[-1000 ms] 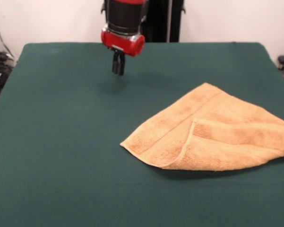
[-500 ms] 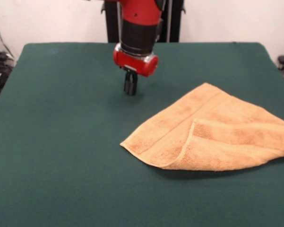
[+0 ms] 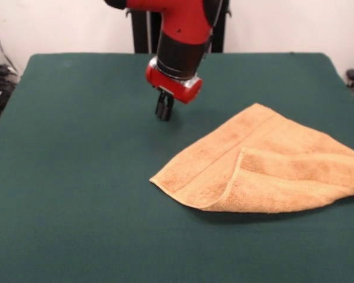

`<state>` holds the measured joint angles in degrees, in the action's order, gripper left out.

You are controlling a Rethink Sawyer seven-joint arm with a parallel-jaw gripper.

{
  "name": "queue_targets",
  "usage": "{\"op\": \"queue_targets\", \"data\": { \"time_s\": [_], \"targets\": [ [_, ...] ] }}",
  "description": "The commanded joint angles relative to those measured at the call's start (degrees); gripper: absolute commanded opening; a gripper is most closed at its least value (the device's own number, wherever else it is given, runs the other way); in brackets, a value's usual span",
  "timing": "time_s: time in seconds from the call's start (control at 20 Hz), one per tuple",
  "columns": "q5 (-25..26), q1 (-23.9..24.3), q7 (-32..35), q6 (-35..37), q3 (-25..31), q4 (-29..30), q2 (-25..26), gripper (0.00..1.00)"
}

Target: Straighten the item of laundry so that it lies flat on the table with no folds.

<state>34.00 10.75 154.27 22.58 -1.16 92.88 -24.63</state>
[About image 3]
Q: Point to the dark green tablecloth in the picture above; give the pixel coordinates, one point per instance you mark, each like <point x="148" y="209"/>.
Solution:
<point x="76" y="177"/>

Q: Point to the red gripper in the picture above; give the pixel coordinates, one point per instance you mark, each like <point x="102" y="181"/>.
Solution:
<point x="173" y="87"/>

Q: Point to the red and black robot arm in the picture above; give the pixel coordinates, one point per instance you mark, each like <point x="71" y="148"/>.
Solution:
<point x="185" y="20"/>

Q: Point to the orange terry towel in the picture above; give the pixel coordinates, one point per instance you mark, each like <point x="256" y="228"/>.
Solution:
<point x="268" y="177"/>

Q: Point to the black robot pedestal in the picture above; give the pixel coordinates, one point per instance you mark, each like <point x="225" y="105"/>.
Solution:
<point x="141" y="35"/>

